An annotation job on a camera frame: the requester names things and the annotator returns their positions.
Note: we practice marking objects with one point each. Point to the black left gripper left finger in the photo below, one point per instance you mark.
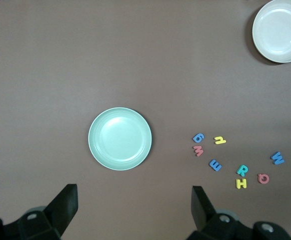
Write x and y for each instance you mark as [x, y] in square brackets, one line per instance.
[66, 200]

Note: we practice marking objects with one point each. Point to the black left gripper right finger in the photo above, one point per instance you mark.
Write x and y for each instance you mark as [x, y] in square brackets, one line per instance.
[200, 205]

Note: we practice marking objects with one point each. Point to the yellow foam uppercase H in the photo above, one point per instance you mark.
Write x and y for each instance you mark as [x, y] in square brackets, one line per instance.
[241, 183]

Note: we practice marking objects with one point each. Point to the pink foam letter w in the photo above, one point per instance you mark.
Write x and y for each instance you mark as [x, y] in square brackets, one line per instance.
[198, 150]

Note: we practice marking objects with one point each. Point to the pink foam letter Q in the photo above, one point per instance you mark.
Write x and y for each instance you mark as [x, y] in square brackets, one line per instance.
[260, 180]

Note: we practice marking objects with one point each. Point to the yellow foam lowercase h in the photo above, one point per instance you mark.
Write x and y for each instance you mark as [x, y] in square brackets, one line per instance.
[220, 142]

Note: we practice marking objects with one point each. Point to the blue foam letter g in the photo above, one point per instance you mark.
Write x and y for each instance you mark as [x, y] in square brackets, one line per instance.
[198, 136]

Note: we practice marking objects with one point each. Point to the blue foam uppercase M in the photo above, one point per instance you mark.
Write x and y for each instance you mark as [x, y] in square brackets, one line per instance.
[278, 159]

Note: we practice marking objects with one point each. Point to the blue foam lowercase m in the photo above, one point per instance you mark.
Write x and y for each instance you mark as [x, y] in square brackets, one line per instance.
[216, 166]

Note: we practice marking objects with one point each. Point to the green plate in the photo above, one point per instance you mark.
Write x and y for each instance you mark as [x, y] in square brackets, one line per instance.
[120, 139]

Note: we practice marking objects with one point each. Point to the beige plate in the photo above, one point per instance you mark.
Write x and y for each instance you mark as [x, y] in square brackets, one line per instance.
[280, 30]

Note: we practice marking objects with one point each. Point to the teal foam letter R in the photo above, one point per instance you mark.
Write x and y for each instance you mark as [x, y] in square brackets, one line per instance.
[241, 171]

